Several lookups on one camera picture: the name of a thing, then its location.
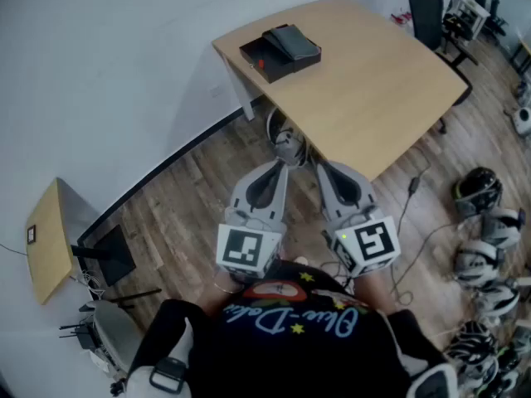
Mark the black square marker tag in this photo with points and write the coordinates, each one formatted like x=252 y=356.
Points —
x=31 y=234

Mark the person's right forearm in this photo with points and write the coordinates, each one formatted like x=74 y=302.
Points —
x=373 y=292

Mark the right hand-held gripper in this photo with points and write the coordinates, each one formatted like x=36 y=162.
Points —
x=373 y=243

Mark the grey round seat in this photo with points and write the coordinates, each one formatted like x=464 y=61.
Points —
x=118 y=334

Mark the black flat floor stand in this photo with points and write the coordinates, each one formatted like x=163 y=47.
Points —
x=114 y=255

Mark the black router with antennas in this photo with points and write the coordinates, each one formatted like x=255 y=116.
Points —
x=85 y=338

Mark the black box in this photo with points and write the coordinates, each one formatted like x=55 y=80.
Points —
x=271 y=66

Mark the wooden table with black legs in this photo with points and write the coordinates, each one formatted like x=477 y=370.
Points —
x=526 y=50

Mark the grey folded cloth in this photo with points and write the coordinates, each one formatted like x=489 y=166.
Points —
x=292 y=42

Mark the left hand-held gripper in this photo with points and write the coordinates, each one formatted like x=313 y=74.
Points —
x=242 y=251

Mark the black chair base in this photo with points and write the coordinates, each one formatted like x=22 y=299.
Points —
x=462 y=98

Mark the row of white black helmets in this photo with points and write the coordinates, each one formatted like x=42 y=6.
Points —
x=477 y=259

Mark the person's black white printed shirt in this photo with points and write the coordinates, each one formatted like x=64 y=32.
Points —
x=290 y=355

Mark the black rod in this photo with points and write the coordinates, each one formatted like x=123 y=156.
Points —
x=137 y=294

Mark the wooden side table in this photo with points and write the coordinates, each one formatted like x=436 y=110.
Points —
x=47 y=243

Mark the white open shelf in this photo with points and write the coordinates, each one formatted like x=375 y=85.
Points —
x=469 y=13

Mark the black mesh office chair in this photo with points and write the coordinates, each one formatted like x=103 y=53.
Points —
x=427 y=15

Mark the red items on floor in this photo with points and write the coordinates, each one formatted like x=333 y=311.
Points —
x=401 y=17

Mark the large wooden desk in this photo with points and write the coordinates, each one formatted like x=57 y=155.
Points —
x=365 y=98

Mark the white round floor device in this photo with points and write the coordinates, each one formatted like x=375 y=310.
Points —
x=523 y=119

